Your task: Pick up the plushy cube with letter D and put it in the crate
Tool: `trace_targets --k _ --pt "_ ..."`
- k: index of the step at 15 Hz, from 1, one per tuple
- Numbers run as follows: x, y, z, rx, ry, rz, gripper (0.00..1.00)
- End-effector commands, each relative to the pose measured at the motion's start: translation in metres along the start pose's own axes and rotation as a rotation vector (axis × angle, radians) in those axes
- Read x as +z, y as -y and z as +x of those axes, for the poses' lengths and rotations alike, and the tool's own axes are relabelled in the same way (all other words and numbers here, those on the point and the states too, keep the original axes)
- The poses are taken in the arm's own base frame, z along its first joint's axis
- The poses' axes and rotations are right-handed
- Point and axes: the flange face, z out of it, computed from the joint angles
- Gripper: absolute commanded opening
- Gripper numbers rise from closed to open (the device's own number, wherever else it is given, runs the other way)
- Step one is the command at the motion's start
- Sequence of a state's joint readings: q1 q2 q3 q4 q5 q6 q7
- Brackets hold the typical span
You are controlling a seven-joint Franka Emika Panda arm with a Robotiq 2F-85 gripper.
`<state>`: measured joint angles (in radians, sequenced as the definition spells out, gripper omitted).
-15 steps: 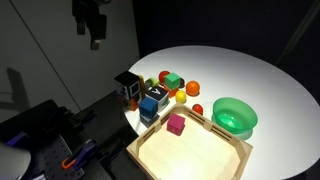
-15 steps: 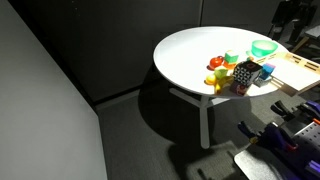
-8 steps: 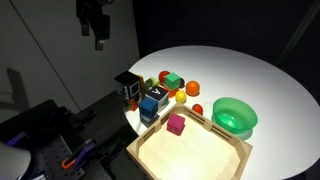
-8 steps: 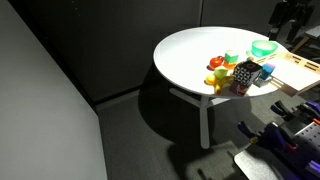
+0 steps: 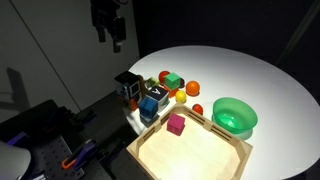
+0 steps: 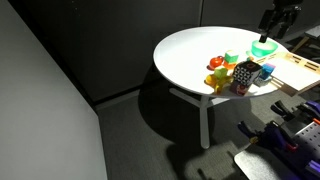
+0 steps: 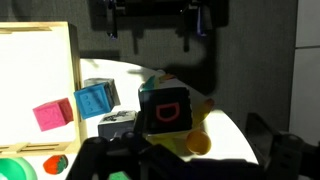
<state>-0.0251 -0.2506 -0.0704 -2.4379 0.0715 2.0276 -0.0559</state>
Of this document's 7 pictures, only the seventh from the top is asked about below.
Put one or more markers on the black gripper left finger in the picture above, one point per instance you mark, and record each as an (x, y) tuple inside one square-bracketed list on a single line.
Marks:
[(90, 156)]

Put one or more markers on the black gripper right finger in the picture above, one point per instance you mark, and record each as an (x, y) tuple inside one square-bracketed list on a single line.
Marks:
[(286, 156)]

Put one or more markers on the black plush cube letter D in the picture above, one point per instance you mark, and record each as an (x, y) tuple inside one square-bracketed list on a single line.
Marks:
[(166, 110)]

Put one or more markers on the black plush cube letter A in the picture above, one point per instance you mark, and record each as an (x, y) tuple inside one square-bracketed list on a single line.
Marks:
[(115, 125)]

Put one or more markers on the pink rubber cube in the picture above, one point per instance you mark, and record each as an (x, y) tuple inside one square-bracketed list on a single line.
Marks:
[(51, 115)]

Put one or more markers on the blue rubber cube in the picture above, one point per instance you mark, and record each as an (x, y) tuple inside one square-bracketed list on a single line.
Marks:
[(91, 100)]

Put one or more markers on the yellow toy cube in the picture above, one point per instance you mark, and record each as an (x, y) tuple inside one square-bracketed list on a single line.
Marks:
[(163, 141)]

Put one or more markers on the light wooden crate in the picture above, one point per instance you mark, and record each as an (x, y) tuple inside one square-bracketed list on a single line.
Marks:
[(75, 66)]

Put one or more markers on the red green toy strawberry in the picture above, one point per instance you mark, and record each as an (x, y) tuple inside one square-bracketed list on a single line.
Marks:
[(53, 165)]

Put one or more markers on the green plastic bowl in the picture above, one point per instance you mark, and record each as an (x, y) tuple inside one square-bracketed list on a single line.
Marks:
[(13, 170)]

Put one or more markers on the orange toy ball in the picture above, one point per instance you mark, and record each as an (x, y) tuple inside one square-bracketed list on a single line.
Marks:
[(198, 142)]

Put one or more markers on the blue black spring clamp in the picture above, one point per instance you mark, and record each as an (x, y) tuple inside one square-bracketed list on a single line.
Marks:
[(200, 20), (112, 20)]

